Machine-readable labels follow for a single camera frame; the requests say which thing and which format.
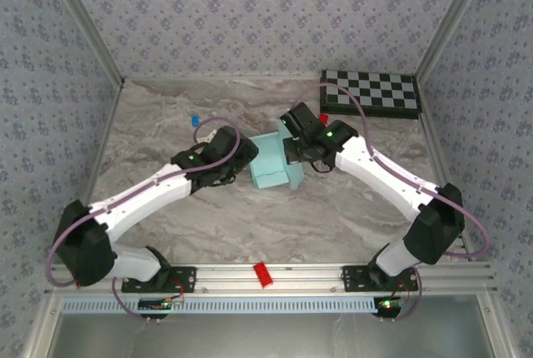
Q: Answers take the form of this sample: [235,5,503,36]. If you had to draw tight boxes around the light blue paper box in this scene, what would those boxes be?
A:
[247,131,307,191]

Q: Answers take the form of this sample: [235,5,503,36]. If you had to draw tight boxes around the black grey chessboard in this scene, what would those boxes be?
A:
[319,68,421,121]

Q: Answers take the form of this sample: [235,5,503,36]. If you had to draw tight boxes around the long red brick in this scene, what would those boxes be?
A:
[252,261,275,290]

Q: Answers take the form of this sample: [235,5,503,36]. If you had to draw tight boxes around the grey metal panel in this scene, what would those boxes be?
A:
[53,311,496,358]

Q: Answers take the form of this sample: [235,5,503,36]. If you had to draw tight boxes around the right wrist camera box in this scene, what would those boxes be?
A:
[279,102,322,137]

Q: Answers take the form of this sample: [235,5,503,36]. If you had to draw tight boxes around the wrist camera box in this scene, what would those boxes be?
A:
[207,126,242,154]
[279,102,322,137]

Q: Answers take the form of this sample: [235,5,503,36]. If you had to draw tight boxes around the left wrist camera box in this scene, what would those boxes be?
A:
[207,126,242,154]

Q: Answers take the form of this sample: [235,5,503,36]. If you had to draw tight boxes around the aluminium side rail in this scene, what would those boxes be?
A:
[64,78,126,266]
[418,78,476,262]

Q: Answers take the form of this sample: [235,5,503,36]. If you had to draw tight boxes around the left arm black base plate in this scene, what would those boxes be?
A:
[121,265,197,294]

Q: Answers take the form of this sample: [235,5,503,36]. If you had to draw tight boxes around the thin red wire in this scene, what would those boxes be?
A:
[393,281,419,304]
[168,277,187,305]

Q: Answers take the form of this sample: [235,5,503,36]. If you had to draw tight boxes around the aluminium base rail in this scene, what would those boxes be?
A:
[43,261,499,296]

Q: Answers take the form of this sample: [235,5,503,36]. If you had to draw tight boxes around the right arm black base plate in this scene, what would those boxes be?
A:
[341,265,417,294]

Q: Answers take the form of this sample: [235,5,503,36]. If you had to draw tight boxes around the slotted pale cable duct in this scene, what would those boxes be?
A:
[60,296,391,315]

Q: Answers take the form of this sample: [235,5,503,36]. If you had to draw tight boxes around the aluminium corner post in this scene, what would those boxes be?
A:
[415,0,500,81]
[43,0,127,87]

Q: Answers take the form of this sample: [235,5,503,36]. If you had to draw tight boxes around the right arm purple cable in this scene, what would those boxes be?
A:
[291,82,491,324]

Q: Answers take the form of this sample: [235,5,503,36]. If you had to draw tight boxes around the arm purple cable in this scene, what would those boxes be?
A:
[291,82,491,324]
[45,116,242,324]

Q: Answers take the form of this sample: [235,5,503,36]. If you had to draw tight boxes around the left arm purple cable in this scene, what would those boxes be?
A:
[45,116,242,324]

